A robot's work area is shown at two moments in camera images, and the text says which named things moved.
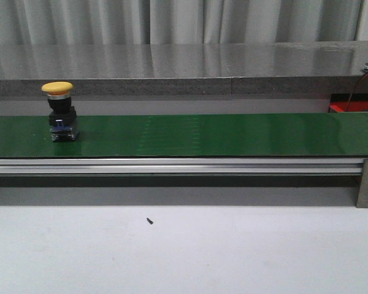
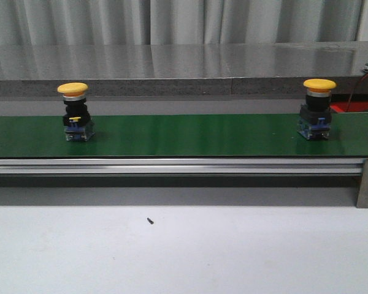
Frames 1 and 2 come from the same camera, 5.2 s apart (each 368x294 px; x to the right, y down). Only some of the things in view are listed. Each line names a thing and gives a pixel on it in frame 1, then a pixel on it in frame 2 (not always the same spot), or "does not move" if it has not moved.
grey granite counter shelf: x=302 y=68 does not move
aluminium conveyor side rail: x=181 y=166 does not move
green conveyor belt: x=220 y=135 does not move
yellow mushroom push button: x=62 y=116 → x=314 y=122
